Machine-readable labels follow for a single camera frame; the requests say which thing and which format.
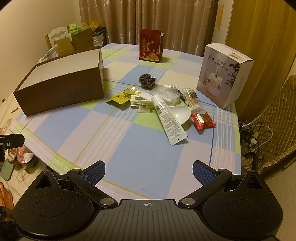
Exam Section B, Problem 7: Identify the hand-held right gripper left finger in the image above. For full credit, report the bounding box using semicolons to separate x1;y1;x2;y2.
35;160;118;209

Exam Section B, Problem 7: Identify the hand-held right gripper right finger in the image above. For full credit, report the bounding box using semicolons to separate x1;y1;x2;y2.
178;160;263;209

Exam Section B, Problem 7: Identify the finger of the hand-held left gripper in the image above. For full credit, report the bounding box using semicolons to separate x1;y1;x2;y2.
0;134;25;149

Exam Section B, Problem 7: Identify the red snack packet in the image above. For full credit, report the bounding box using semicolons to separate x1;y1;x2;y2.
191;112;216;131

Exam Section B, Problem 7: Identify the white cream tube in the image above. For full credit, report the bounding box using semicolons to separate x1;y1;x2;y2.
151;95;188;146

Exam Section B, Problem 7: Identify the brown cardboard storage box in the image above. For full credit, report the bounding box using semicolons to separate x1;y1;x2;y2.
13;46;105;116

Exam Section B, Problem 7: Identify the cotton swab pack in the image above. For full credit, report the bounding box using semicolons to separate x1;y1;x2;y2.
181;88;206;114

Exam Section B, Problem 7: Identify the yellow snack packet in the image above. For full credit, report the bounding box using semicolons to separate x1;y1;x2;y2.
106;86;137;105

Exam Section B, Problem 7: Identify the clear cotton ball bag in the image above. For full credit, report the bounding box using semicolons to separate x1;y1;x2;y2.
154;85;181;105

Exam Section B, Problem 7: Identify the checkered tablecloth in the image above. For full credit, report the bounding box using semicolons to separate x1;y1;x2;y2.
17;43;242;200

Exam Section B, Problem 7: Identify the white plastic spoon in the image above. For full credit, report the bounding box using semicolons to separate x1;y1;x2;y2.
172;105;192;124

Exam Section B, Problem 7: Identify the silver foil bag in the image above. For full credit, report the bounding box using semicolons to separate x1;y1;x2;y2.
38;45;58;63

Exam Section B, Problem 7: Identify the quilted chair cushion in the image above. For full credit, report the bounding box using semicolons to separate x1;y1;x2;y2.
251;75;296;173

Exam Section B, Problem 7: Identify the white humidifier box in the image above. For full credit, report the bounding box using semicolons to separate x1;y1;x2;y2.
196;43;254;110

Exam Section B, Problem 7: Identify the small cardboard box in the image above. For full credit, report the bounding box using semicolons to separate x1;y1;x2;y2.
54;38;74;56

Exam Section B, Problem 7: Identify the white wooden chair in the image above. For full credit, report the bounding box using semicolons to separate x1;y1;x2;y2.
44;26;70;50

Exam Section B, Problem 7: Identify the tall cardboard box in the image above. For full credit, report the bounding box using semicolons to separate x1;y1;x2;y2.
70;29;94;51

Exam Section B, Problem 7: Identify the green tissue pack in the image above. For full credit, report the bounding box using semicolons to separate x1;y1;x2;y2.
68;22;87;35

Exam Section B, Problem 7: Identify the red gift box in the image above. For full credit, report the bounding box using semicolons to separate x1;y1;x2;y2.
139;29;165;63

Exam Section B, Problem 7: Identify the yellow plastic bag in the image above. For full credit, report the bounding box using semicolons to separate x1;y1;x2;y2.
84;20;100;32

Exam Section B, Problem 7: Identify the wooden door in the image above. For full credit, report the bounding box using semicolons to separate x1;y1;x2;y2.
225;0;296;116

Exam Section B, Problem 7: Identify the brown curtain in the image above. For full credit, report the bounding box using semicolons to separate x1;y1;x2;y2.
79;0;219;57

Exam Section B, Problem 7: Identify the black cable bundle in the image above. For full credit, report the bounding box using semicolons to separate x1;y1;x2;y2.
238;117;265;171

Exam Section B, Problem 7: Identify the white cable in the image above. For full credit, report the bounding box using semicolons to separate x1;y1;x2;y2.
251;125;273;147

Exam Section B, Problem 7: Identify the wooden door handle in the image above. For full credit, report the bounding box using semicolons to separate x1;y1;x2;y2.
218;5;225;29

